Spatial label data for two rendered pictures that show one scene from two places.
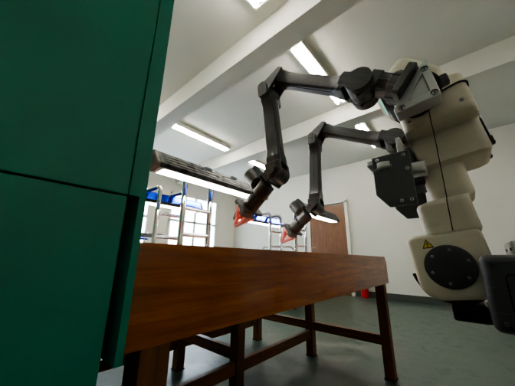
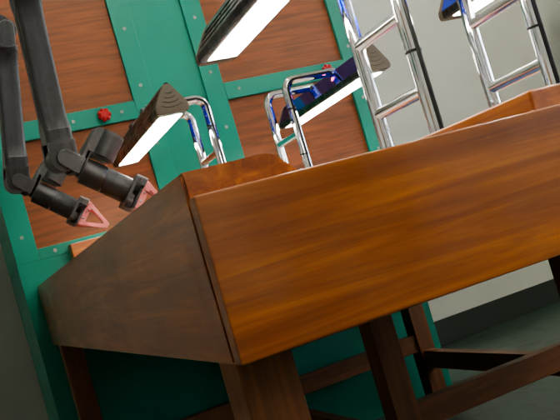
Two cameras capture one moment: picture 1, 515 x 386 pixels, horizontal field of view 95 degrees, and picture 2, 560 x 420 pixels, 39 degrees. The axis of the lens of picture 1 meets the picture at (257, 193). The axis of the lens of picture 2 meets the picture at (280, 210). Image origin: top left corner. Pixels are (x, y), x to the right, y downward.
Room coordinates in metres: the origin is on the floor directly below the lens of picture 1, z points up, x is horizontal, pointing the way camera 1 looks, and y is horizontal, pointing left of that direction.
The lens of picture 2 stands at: (2.21, -1.57, 0.67)
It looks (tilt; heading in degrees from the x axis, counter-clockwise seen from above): 3 degrees up; 117
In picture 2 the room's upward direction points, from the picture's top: 16 degrees counter-clockwise
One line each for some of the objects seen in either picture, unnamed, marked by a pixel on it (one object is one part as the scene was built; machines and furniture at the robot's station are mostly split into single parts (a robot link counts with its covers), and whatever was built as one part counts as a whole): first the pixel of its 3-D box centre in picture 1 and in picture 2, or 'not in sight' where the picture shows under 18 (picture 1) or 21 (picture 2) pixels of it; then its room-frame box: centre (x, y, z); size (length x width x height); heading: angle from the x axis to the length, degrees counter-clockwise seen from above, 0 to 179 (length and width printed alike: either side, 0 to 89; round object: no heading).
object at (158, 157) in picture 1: (218, 180); (143, 129); (1.01, 0.17, 1.08); 0.62 x 0.08 x 0.07; 139
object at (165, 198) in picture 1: (157, 198); (325, 91); (1.37, 0.60, 1.08); 0.62 x 0.08 x 0.07; 139
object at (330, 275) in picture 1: (323, 273); (112, 296); (1.16, -0.31, 0.67); 1.81 x 0.12 x 0.19; 139
